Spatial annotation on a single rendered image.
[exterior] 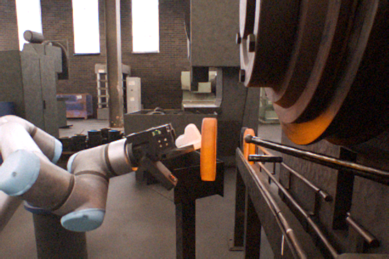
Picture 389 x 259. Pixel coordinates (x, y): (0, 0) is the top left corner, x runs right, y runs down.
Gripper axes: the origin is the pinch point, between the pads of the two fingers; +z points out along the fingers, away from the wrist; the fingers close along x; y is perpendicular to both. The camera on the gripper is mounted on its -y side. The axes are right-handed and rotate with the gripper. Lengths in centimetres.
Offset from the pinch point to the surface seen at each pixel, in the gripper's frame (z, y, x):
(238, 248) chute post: -8, -86, 85
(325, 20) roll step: 18.6, 15.6, -35.3
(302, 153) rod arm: 13.9, 0.8, -31.4
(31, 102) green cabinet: -225, 65, 249
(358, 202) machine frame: 22.5, -11.8, -24.6
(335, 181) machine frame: 22.7, -11.3, -15.9
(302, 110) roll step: 15.8, 5.9, -29.2
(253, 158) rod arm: 7.8, 1.0, -28.4
